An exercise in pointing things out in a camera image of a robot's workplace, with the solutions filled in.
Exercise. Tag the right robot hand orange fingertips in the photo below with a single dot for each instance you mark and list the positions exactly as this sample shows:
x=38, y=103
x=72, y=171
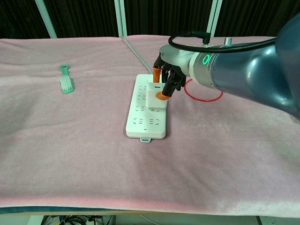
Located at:
x=178, y=58

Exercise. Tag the white plug adapter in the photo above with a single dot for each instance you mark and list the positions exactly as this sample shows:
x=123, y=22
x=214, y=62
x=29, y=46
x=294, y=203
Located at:
x=152, y=98

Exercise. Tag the right robot arm grey-blue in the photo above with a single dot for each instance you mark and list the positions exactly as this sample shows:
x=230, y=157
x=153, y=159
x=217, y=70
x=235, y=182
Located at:
x=246, y=70

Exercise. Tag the white power strip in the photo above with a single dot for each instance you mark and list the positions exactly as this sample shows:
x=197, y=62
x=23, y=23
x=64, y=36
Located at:
x=140, y=127

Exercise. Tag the dark pleated curtain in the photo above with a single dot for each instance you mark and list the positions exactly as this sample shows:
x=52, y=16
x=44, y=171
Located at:
x=82, y=18

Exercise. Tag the pink velvet table cloth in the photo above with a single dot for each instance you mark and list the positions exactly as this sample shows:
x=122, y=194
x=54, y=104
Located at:
x=70, y=152

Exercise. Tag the white screen frame post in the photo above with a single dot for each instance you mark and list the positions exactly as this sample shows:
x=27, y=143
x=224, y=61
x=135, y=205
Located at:
x=124, y=18
x=118, y=18
x=47, y=21
x=214, y=18

